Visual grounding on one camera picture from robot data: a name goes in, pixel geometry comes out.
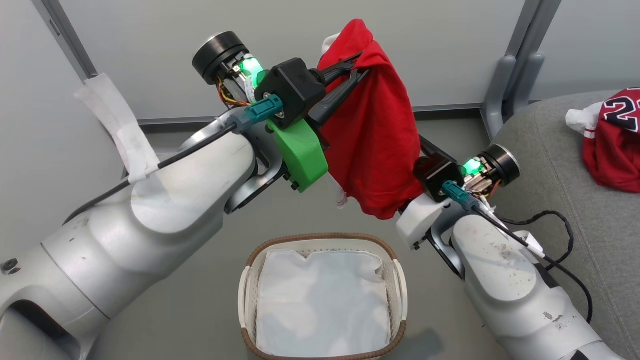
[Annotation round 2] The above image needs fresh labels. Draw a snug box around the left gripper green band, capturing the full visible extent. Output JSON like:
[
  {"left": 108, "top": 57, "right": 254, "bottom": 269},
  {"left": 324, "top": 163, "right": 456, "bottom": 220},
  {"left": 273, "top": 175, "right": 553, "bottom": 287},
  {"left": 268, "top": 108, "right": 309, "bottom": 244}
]
[{"left": 192, "top": 30, "right": 371, "bottom": 194}]

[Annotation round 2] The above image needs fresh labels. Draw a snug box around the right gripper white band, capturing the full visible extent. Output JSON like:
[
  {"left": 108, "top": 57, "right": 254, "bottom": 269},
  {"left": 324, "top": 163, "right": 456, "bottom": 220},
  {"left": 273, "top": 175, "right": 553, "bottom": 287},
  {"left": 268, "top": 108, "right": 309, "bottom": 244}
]
[{"left": 396, "top": 135, "right": 521, "bottom": 251}]

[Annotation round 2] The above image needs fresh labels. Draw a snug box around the grey fabric sofa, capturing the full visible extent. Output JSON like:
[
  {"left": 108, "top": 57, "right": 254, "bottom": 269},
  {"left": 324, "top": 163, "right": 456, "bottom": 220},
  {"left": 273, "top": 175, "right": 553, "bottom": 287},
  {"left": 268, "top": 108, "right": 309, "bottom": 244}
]
[{"left": 487, "top": 90, "right": 640, "bottom": 360}]

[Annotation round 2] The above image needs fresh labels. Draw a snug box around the plain red garment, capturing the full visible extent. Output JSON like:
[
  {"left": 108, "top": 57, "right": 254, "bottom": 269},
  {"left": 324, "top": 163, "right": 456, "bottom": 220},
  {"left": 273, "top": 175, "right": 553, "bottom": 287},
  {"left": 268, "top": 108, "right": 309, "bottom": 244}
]
[{"left": 317, "top": 19, "right": 426, "bottom": 220}]

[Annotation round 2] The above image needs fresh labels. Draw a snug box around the red jersey with number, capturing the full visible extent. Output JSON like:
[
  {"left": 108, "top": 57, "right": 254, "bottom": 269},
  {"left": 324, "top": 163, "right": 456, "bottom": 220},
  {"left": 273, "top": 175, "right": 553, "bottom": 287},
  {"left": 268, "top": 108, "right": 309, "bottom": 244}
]
[{"left": 566, "top": 87, "right": 640, "bottom": 194}]

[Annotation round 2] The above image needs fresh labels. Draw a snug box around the grey partition post with foot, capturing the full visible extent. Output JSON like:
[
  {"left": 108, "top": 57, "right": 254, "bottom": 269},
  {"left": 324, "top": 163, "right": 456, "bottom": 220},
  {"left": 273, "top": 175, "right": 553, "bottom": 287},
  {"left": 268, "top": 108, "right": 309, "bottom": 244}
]
[{"left": 31, "top": 0, "right": 99, "bottom": 82}]

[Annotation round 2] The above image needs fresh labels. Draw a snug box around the looped black right arm cable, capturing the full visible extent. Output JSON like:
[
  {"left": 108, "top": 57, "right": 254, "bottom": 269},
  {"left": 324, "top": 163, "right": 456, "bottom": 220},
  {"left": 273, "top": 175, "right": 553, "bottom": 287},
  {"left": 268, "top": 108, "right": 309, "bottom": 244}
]
[{"left": 492, "top": 210, "right": 575, "bottom": 265}]

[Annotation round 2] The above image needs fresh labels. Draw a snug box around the white woven laundry basket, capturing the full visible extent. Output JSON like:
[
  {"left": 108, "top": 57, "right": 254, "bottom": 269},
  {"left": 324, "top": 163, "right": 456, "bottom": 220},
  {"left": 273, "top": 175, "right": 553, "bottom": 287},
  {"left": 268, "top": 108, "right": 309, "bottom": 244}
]
[{"left": 238, "top": 232, "right": 409, "bottom": 360}]

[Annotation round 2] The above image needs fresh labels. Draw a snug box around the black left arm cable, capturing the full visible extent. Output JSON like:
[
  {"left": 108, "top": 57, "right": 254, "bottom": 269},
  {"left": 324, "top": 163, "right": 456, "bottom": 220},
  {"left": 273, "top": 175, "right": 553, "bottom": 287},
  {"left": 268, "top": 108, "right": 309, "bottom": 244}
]
[{"left": 64, "top": 96, "right": 284, "bottom": 225}]

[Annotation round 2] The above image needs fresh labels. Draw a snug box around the grey double partition post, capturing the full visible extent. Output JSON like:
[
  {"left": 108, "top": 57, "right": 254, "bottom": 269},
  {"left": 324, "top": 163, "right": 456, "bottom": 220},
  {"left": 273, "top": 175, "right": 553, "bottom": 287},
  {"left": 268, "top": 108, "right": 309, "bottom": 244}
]
[{"left": 480, "top": 0, "right": 562, "bottom": 141}]

